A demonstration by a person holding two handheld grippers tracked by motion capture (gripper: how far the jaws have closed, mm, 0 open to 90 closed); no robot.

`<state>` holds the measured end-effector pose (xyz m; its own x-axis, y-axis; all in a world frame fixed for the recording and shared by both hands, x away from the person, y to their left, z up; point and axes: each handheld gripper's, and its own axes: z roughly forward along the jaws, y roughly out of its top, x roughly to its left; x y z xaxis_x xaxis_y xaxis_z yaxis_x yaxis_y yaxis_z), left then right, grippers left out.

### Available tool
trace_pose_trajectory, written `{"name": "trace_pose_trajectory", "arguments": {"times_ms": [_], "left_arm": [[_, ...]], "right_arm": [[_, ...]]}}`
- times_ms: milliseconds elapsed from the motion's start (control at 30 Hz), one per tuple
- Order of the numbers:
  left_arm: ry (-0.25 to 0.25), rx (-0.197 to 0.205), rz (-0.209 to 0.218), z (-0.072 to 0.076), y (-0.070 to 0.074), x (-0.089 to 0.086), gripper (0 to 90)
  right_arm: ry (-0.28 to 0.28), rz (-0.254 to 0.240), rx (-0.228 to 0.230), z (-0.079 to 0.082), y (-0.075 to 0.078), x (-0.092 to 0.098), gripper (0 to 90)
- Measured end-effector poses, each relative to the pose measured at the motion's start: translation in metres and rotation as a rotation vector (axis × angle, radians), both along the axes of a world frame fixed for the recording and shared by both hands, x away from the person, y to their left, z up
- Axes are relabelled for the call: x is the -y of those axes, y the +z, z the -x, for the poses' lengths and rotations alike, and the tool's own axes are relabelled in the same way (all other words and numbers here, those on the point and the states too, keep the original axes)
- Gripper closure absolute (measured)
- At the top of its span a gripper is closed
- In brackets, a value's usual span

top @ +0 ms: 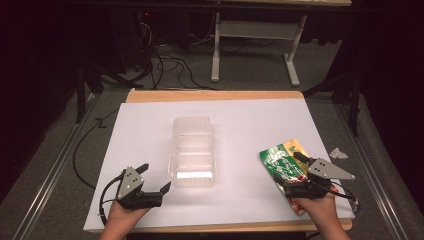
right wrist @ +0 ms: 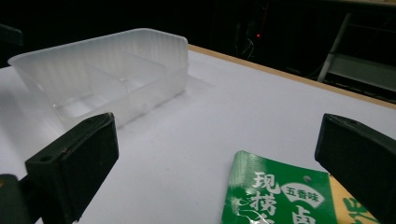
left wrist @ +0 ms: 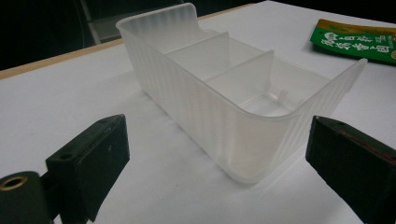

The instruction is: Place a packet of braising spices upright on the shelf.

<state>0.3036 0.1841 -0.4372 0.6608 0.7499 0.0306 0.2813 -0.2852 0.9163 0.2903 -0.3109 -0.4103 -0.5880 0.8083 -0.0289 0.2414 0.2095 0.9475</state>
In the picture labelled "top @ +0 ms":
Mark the metal floor rail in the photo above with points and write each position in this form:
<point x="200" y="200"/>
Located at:
<point x="373" y="180"/>
<point x="53" y="175"/>

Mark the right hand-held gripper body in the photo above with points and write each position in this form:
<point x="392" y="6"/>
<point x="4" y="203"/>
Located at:
<point x="325" y="170"/>

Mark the white desk frame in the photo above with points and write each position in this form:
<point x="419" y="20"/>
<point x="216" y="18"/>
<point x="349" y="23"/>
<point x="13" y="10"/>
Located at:
<point x="256" y="30"/>

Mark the person's left hand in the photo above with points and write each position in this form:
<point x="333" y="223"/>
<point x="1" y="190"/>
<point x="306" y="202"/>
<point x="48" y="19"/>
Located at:
<point x="124" y="215"/>

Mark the clear plastic container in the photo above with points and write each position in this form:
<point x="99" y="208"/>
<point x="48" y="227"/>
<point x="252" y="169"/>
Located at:
<point x="192" y="151"/>

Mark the green snack packet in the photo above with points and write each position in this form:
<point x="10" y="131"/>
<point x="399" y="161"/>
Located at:
<point x="283" y="163"/>

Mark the person's right hand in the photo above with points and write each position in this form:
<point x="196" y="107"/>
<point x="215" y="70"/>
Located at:
<point x="320" y="210"/>

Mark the white paper sheet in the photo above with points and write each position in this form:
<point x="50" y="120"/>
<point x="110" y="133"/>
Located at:
<point x="243" y="140"/>

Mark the black metal stand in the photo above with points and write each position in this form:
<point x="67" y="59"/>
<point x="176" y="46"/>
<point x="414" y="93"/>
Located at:
<point x="354" y="100"/>
<point x="81" y="96"/>

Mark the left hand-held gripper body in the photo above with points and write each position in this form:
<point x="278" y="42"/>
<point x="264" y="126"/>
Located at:
<point x="130" y="182"/>

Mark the black computer tower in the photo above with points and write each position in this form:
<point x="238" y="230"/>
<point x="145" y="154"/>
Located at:
<point x="131" y="40"/>

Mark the crumpled white paper scrap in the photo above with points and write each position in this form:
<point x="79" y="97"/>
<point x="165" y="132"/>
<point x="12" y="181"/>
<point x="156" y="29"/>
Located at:
<point x="338" y="153"/>

